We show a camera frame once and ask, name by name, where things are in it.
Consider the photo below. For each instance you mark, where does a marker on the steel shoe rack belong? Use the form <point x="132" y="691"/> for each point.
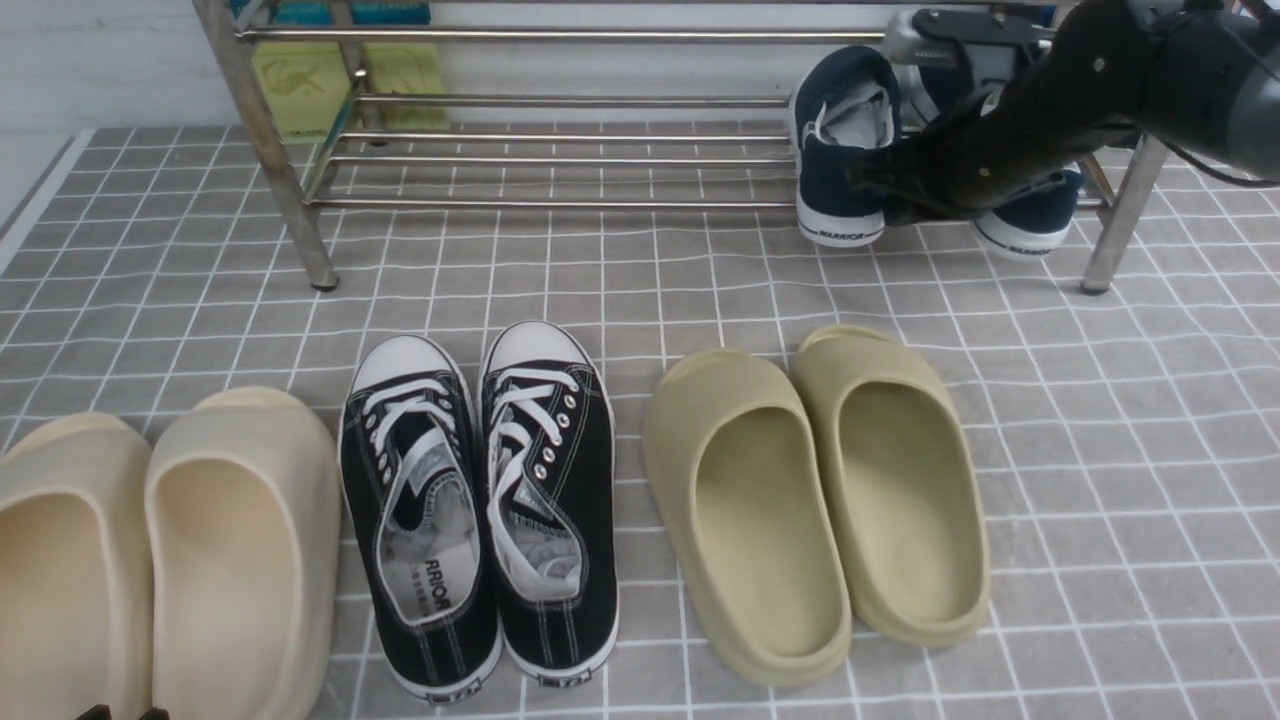
<point x="359" y="118"/>

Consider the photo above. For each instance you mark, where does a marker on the black canvas sneaker left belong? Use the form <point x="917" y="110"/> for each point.
<point x="407" y="451"/>

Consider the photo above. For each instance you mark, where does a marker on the olive slipper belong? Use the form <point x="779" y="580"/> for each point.
<point x="900" y="485"/>
<point x="730" y="456"/>

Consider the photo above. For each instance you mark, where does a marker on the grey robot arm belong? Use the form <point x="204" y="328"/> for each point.
<point x="1195" y="77"/>

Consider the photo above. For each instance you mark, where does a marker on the olive slipper left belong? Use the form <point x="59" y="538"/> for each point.
<point x="730" y="456"/>

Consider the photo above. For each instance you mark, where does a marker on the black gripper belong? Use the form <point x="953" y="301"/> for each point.
<point x="1002" y="140"/>

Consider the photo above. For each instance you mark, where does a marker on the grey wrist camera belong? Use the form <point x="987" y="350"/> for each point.
<point x="991" y="48"/>

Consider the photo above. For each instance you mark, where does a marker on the cream slipper far left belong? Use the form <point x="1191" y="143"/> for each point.
<point x="77" y="571"/>

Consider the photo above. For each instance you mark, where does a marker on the navy slip-on shoe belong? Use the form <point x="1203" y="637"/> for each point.
<point x="847" y="105"/>
<point x="1026" y="228"/>

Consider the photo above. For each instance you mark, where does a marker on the black canvas sneaker right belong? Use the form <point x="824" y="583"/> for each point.
<point x="549" y="438"/>

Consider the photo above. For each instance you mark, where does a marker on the cream slipper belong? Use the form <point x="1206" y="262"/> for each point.
<point x="77" y="571"/>
<point x="242" y="503"/>

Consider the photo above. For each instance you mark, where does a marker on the olive slipper right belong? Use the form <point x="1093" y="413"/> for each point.
<point x="900" y="485"/>

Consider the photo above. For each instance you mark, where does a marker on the black canvas sneaker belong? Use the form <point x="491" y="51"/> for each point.
<point x="407" y="451"/>
<point x="549" y="438"/>

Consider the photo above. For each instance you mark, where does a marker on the grey checked floor mat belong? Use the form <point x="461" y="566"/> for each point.
<point x="1125" y="445"/>

